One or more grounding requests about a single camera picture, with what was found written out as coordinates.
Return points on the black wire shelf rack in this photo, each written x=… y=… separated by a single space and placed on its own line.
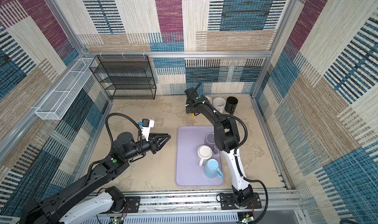
x=125 y=77

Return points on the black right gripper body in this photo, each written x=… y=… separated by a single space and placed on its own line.
x=188 y=109

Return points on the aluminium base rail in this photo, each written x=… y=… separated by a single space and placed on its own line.
x=267 y=206

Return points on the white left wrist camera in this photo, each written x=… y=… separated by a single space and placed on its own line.
x=146 y=125

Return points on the white speckled mug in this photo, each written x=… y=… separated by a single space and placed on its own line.
x=219 y=104

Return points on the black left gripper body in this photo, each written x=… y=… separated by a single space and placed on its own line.
x=152 y=146

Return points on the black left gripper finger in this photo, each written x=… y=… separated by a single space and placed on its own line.
x=164 y=141
x=158 y=136

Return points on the purple mug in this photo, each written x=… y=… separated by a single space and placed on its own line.
x=210 y=141

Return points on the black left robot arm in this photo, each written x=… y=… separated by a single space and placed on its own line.
x=69 y=207

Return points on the light blue mug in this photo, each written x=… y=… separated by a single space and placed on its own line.
x=212 y=169

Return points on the white mug dark rim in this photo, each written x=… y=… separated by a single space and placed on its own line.
x=204 y=153

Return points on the lavender plastic tray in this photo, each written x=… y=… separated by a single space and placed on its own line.
x=188 y=173

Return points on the black mug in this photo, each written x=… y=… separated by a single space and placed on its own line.
x=231 y=104

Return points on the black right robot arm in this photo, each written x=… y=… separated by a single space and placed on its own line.
x=230 y=133

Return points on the white tall mug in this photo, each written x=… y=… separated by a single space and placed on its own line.
x=209 y=99

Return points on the white wire mesh basket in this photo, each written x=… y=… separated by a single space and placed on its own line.
x=55 y=106

